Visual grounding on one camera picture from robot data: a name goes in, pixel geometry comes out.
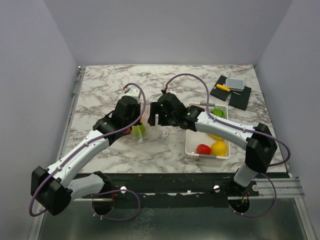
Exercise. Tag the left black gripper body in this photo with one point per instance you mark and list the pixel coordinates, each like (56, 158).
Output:
(136, 117)

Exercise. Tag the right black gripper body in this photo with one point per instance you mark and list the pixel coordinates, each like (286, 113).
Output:
(167, 120)

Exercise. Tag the red toy apple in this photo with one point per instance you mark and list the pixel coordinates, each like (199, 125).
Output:
(128, 131)

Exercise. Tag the light green toy apple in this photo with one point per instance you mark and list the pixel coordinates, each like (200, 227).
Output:
(138, 131)

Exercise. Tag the clear zip top bag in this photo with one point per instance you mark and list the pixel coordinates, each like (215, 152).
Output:
(153, 134)

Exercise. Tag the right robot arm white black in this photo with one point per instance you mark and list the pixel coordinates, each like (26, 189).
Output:
(257, 141)

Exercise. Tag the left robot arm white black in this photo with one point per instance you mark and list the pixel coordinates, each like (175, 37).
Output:
(55, 187)

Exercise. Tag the dark green toy melon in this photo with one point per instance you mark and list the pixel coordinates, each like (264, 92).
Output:
(218, 112)

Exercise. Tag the small red toy fruit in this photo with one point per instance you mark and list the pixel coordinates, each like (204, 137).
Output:
(203, 149)

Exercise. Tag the black foam block left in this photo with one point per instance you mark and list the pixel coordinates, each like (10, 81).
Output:
(217, 92)

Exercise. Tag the black foam block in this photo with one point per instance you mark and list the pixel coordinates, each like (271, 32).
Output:
(217, 92)
(240, 99)

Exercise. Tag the yellow toy mango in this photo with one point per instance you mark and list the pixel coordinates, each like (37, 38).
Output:
(217, 138)

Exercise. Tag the yellow toy lemon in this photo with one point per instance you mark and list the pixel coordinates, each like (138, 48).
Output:
(219, 148)

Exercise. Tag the black foam block right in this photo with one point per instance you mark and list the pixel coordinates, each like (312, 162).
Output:
(240, 99)

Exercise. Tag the grey lidded plastic box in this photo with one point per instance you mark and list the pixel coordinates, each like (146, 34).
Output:
(235, 84)

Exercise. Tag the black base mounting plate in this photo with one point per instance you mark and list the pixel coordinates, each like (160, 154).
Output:
(170, 190)

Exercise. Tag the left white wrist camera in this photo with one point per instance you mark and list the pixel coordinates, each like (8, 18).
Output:
(133, 91)

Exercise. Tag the yellow handled knife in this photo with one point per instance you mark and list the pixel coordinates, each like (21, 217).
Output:
(226, 89)

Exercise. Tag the aluminium rail left edge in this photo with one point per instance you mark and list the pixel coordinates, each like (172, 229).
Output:
(74, 99)

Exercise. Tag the aluminium rail frame front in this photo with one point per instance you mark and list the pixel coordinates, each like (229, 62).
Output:
(277, 213)

